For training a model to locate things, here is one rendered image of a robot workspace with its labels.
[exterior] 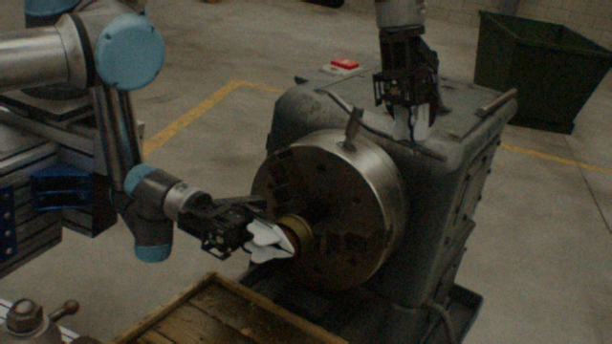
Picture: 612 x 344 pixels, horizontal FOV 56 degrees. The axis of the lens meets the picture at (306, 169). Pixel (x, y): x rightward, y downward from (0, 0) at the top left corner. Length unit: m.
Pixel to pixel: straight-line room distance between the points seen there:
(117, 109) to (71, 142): 0.25
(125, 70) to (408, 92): 0.44
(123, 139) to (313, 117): 0.40
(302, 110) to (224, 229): 0.40
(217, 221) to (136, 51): 0.31
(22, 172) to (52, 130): 0.12
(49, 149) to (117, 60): 0.48
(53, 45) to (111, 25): 0.09
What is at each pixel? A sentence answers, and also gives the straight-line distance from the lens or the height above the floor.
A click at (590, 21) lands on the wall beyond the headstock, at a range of 11.28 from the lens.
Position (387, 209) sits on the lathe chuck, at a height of 1.16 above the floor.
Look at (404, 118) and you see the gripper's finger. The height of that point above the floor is 1.35.
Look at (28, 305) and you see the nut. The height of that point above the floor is 1.18.
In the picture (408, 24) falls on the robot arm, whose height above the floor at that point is 1.51.
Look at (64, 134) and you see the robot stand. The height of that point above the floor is 1.09.
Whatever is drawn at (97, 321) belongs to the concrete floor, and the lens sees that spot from 2.49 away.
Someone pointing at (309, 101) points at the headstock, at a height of 1.24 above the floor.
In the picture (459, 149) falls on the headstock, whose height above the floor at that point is 1.25.
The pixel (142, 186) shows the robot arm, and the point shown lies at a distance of 1.11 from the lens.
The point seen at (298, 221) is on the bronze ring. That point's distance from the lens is 1.05.
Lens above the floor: 1.66
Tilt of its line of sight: 26 degrees down
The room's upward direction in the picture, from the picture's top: 11 degrees clockwise
